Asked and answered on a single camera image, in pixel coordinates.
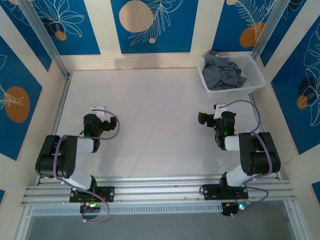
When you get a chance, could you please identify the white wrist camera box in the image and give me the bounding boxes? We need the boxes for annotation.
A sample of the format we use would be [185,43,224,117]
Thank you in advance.
[214,102,227,120]
[90,105,107,118]

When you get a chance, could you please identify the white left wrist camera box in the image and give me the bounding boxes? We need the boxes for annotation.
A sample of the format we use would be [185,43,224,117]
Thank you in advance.
[90,105,107,118]

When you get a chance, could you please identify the aluminium corner post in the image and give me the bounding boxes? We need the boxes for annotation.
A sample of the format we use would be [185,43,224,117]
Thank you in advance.
[18,0,73,80]
[250,0,287,60]

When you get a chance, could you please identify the black controller board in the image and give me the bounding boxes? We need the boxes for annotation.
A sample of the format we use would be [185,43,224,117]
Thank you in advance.
[79,201,103,221]
[221,201,249,217]

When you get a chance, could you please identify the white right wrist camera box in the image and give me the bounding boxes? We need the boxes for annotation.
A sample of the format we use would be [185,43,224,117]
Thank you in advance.
[214,102,227,120]

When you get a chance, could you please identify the aluminium rail frame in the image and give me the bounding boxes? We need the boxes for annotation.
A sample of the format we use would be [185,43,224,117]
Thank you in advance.
[20,174,298,208]

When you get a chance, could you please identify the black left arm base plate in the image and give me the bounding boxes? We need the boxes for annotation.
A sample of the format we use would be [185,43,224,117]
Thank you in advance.
[69,186,116,203]

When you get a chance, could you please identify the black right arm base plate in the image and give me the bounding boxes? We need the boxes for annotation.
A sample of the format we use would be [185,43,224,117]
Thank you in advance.
[199,183,250,201]

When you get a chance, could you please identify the grey slotted cable duct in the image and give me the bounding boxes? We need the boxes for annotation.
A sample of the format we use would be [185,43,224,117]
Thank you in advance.
[31,202,225,216]

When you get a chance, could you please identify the grey t-shirt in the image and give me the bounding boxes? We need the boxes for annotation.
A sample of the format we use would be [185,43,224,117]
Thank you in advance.
[201,50,248,91]

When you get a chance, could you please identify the white plastic mesh basket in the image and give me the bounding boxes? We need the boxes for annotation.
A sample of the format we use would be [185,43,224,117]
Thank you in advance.
[196,54,266,99]

